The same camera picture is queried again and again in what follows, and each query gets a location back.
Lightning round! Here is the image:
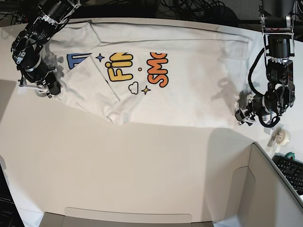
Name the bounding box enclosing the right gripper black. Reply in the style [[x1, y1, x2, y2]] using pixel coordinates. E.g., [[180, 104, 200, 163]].
[[18, 73, 62, 99]]

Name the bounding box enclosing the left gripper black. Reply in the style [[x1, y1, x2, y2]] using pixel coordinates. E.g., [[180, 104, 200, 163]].
[[235, 94, 257, 125]]

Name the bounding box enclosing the white t-shirt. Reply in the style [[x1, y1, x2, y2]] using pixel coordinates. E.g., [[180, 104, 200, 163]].
[[41, 23, 250, 128]]

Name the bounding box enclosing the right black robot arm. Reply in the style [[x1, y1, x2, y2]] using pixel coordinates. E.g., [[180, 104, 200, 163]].
[[11, 0, 83, 98]]

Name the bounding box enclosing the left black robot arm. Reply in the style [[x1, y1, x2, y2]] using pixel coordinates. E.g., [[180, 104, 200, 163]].
[[235, 0, 295, 128]]

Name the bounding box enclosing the white tape dispenser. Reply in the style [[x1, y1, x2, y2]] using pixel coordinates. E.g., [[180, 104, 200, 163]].
[[267, 126, 291, 153]]

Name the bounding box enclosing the green tape roll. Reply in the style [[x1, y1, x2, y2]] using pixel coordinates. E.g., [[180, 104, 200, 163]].
[[285, 152, 295, 160]]

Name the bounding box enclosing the black computer keyboard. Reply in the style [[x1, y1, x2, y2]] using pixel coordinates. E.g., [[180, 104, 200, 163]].
[[272, 155, 303, 195]]

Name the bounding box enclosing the beige cardboard side panel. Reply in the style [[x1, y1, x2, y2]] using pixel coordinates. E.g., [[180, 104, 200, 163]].
[[211, 143, 303, 227]]

